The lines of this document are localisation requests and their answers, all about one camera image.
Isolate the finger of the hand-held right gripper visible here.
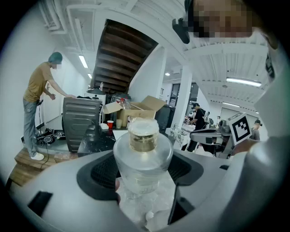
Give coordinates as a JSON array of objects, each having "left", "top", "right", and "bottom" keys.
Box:
[{"left": 189, "top": 129, "right": 224, "bottom": 145}]

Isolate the large cardboard box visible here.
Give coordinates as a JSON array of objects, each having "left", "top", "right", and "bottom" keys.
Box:
[{"left": 103, "top": 95, "right": 167, "bottom": 127}]

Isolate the person's right forearm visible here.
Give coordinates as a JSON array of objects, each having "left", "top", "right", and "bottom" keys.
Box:
[{"left": 231, "top": 137, "right": 270, "bottom": 159}]

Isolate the large clear plastic bottle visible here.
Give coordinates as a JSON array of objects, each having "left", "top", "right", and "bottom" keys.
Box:
[{"left": 116, "top": 97, "right": 132, "bottom": 110}]

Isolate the person's face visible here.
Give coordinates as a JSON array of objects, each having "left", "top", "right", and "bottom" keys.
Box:
[{"left": 188, "top": 0, "right": 256, "bottom": 39}]

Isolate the dark wooden staircase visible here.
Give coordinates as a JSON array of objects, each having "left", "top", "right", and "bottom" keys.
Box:
[{"left": 90, "top": 19, "right": 159, "bottom": 95}]

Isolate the wooden floor platform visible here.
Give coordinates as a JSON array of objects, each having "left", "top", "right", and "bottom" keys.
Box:
[{"left": 10, "top": 147, "right": 68, "bottom": 187}]

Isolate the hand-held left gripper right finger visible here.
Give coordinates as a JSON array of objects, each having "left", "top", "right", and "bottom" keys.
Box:
[{"left": 149, "top": 150, "right": 247, "bottom": 232}]

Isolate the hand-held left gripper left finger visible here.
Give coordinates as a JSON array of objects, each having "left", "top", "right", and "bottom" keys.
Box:
[{"left": 9, "top": 149, "right": 141, "bottom": 232}]

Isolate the black marble sink countertop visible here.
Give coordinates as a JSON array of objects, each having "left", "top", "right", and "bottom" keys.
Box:
[{"left": 77, "top": 126, "right": 127, "bottom": 157}]

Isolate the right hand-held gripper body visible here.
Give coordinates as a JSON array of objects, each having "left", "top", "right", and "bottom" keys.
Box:
[{"left": 215, "top": 112, "right": 252, "bottom": 159}]

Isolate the black head-worn camera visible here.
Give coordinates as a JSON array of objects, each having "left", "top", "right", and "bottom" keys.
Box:
[{"left": 171, "top": 17, "right": 191, "bottom": 45}]

